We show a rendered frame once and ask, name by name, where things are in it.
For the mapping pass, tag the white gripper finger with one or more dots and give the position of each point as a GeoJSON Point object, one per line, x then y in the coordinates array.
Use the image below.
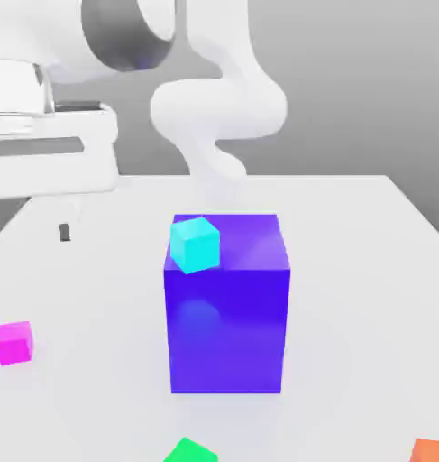
{"type": "Point", "coordinates": [64, 232]}

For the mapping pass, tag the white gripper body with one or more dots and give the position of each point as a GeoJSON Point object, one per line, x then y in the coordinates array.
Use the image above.
{"type": "Point", "coordinates": [96, 166]}

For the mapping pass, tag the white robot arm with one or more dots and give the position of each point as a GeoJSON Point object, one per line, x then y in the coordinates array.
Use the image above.
{"type": "Point", "coordinates": [219, 108]}

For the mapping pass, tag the small magenta cube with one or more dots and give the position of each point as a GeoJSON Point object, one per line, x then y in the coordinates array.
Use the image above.
{"type": "Point", "coordinates": [13, 346]}

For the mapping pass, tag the small cyan cube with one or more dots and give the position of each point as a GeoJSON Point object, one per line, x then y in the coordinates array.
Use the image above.
{"type": "Point", "coordinates": [195, 247]}

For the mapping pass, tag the small green cube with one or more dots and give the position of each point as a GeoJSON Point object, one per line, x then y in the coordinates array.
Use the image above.
{"type": "Point", "coordinates": [190, 453]}

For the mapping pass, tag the small orange cube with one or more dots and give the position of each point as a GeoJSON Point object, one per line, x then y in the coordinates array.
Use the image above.
{"type": "Point", "coordinates": [431, 452]}

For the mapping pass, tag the large purple box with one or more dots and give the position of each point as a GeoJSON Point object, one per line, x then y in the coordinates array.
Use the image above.
{"type": "Point", "coordinates": [226, 332]}

